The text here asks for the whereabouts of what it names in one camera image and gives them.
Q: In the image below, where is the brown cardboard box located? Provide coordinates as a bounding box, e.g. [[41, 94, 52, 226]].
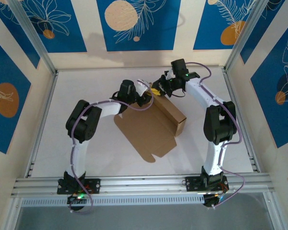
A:
[[113, 82, 187, 163]]

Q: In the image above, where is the left black controller board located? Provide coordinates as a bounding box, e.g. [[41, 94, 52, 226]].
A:
[[67, 193, 87, 211]]

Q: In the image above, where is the black controller board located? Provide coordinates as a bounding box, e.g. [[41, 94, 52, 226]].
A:
[[203, 193, 225, 208], [67, 193, 87, 211]]

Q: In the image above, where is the right black controller board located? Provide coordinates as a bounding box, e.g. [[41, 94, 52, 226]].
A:
[[203, 193, 225, 208]]

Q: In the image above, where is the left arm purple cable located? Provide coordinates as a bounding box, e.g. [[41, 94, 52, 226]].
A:
[[68, 81, 156, 214]]

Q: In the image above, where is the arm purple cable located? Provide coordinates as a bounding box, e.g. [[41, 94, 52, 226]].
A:
[[186, 61, 246, 209], [68, 81, 156, 214]]

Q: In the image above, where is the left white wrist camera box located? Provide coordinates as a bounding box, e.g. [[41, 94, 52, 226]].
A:
[[133, 78, 151, 96]]

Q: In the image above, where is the right aluminium table rail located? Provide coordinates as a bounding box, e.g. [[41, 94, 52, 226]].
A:
[[222, 68, 261, 173]]

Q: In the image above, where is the aluminium table rail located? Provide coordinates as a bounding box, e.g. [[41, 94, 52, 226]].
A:
[[25, 71, 60, 178], [222, 68, 261, 173]]

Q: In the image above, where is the left aluminium table rail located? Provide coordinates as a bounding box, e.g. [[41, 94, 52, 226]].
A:
[[25, 71, 60, 178]]

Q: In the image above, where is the wide aluminium mounting rail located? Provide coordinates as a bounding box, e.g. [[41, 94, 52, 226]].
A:
[[11, 174, 276, 198]]

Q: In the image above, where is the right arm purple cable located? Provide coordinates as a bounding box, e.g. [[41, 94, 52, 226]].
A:
[[186, 61, 246, 209]]

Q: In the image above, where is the right aluminium frame post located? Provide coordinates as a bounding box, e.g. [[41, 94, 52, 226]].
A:
[[224, 0, 285, 71]]

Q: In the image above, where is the aluminium frame post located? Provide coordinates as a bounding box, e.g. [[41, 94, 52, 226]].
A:
[[8, 0, 58, 75], [224, 0, 285, 71]]

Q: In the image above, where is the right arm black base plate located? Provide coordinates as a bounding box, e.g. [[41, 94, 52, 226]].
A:
[[185, 175, 229, 193]]

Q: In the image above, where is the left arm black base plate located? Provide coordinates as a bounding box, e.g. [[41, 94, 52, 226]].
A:
[[57, 178, 101, 195]]

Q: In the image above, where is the left aluminium frame post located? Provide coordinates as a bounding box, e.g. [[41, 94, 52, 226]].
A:
[[8, 0, 58, 75]]

